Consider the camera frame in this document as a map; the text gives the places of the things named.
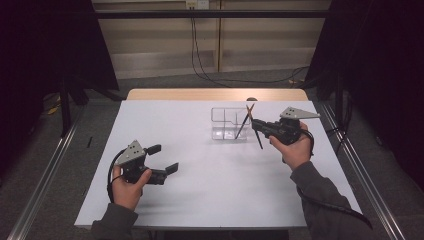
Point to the small dark round object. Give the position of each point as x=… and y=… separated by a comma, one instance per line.
x=251, y=99

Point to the black curtain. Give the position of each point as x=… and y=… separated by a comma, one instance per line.
x=40, y=50
x=383, y=66

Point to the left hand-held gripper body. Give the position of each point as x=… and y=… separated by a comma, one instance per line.
x=133, y=160

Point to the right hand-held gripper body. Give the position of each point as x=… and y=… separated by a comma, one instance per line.
x=286, y=130

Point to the person's right hand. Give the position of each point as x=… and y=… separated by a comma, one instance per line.
x=296, y=155

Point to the wooden table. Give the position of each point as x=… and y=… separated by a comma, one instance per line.
x=200, y=94

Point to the wooden wall post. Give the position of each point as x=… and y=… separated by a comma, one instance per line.
x=219, y=40

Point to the person's left hand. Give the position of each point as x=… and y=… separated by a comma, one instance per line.
x=128, y=195

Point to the white table sheet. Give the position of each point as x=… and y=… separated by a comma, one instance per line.
x=216, y=186

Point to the black horizontal bar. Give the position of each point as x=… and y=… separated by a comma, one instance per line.
x=206, y=14

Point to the metal floor rail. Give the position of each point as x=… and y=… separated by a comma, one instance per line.
x=373, y=196
x=40, y=190

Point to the clear plastic organizer box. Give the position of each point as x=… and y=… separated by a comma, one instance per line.
x=223, y=131

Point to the black stand post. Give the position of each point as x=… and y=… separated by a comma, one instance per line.
x=65, y=110
x=339, y=100

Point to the yellow floor tape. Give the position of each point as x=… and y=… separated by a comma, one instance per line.
x=53, y=110

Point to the wall socket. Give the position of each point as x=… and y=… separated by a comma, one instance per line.
x=197, y=4

